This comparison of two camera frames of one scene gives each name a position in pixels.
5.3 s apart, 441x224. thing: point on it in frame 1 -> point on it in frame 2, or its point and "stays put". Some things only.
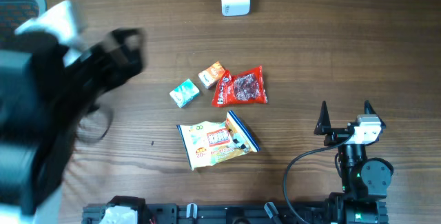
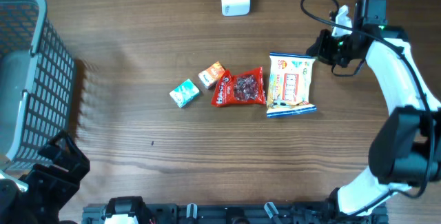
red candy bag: [244, 87] stays put
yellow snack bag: [208, 143] -> [289, 89]
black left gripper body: [109, 67] -> [55, 184]
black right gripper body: [337, 136] -> [332, 49]
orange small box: [211, 76] stays put
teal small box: [185, 93] stays put
